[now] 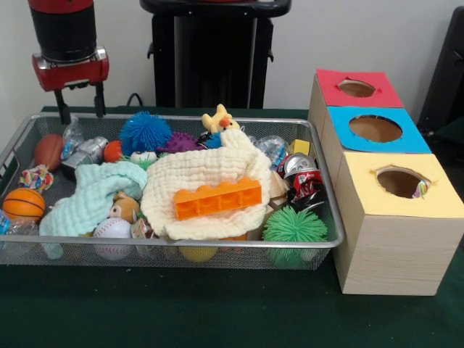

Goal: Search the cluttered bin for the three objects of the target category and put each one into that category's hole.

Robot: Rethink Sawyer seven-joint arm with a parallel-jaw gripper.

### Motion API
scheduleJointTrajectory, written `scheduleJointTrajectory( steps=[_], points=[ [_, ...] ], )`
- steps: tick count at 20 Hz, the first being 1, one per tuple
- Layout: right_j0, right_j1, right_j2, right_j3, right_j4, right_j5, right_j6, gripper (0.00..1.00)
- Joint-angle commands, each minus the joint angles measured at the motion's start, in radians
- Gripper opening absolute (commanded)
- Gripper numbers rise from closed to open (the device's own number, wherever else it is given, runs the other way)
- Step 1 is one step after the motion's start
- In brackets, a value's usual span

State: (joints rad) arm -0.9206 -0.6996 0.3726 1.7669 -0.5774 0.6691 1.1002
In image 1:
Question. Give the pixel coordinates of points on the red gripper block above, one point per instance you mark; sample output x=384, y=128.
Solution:
x=70, y=74

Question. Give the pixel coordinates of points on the silver toy robot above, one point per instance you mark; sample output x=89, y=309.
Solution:
x=87, y=150

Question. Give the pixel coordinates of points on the small red ball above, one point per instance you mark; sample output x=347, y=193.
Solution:
x=113, y=151

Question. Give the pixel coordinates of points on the blue spiky ball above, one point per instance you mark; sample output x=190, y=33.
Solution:
x=145, y=132

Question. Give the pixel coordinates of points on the mint green knitted cloth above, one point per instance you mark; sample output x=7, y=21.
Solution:
x=90, y=188

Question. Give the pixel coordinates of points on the cream waffle cloth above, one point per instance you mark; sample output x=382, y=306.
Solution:
x=203, y=166

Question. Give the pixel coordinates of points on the orange plastic compartment tray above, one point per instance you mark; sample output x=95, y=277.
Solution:
x=217, y=199

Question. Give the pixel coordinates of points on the colourful polka dot cloth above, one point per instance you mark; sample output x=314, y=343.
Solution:
x=420, y=189

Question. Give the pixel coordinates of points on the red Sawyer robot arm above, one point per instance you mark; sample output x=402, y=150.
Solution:
x=63, y=29

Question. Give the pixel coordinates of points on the wooden box with three holes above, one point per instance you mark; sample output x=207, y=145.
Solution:
x=395, y=246

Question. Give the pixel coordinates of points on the small brown football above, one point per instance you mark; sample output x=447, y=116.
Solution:
x=49, y=150

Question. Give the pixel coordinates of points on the small orange basketball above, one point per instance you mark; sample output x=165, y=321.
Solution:
x=23, y=204

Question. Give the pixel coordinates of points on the dark green table cloth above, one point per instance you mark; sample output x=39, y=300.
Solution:
x=217, y=308

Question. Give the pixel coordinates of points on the large green spiky ball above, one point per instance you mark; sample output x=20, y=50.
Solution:
x=295, y=226

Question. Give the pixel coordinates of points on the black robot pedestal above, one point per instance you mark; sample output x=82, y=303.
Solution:
x=214, y=54

